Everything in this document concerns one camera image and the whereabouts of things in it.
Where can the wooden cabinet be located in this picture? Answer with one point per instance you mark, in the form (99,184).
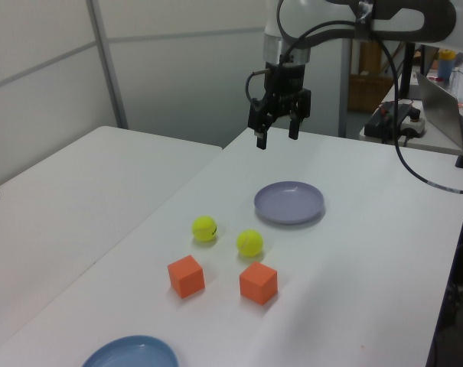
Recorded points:
(370,88)

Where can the yellow tennis ball black print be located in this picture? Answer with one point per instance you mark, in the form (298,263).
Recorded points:
(203,228)

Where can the grey emergency stop button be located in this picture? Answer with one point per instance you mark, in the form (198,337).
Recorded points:
(415,124)

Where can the plain yellow tennis ball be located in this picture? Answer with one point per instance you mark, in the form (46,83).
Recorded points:
(249,243)

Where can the silver laptop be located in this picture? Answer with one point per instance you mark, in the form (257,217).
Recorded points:
(439,111)

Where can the blue bottle yellow lid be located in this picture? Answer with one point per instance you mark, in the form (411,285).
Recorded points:
(445,65)

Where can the blue plastic plate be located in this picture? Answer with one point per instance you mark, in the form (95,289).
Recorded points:
(131,355)

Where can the orange foam cube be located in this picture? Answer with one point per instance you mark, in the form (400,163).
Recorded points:
(186,277)
(258,283)

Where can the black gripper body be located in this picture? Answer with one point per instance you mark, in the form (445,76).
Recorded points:
(286,78)

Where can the black monitor stand post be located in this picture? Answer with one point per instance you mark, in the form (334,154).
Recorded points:
(408,72)

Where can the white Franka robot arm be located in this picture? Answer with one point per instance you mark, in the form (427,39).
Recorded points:
(395,19)

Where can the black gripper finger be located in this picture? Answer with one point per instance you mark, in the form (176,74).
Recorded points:
(300,109)
(261,114)

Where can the purple plastic plate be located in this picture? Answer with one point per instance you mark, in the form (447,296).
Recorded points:
(288,202)

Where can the black electronics box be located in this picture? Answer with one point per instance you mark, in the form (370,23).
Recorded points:
(384,120)

